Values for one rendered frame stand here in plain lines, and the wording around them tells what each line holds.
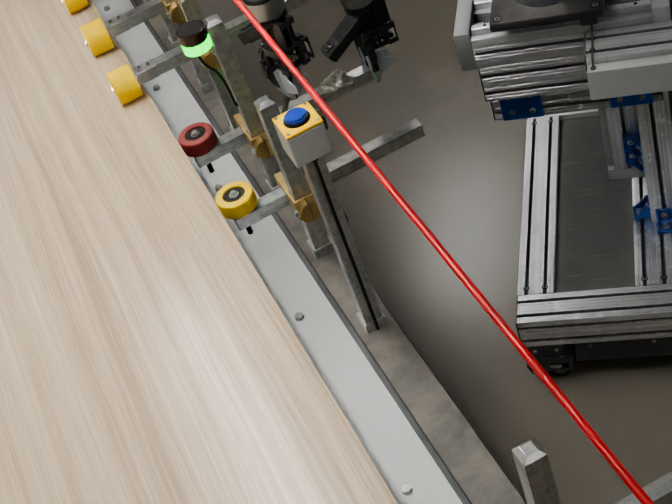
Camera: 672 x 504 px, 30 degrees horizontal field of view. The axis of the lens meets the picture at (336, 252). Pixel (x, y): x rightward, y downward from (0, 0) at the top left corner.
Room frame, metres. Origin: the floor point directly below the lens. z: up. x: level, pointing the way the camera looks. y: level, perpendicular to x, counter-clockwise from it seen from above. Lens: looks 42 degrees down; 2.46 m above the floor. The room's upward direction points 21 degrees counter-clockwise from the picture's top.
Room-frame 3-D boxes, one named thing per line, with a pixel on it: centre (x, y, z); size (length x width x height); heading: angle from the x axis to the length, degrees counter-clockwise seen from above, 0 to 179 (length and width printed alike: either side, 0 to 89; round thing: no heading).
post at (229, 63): (2.23, 0.07, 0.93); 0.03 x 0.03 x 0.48; 10
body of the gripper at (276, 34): (2.10, -0.05, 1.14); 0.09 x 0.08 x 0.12; 30
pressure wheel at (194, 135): (2.25, 0.19, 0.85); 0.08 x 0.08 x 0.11
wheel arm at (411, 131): (2.03, -0.04, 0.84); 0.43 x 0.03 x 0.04; 100
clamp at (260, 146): (2.25, 0.07, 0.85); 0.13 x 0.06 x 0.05; 10
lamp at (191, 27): (2.22, 0.11, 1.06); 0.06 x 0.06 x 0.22; 10
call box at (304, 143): (1.72, -0.02, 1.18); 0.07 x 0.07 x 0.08; 10
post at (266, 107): (1.98, 0.02, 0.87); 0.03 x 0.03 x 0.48; 10
